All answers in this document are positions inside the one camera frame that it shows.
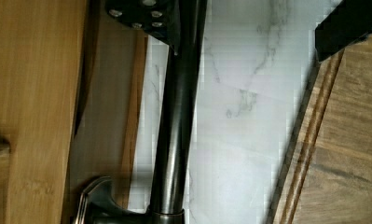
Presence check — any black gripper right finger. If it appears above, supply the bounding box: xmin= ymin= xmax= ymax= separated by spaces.
xmin=314 ymin=0 xmax=372 ymax=62

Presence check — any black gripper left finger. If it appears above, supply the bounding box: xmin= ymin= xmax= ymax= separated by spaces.
xmin=104 ymin=0 xmax=181 ymax=54

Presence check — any black drawer handle bar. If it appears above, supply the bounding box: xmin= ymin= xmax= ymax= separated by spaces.
xmin=72 ymin=0 xmax=207 ymax=224

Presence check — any wooden drawer cabinet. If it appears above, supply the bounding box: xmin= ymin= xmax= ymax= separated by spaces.
xmin=0 ymin=0 xmax=146 ymax=224

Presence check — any wooden cutting board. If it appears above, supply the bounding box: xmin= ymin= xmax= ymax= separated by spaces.
xmin=264 ymin=35 xmax=372 ymax=224

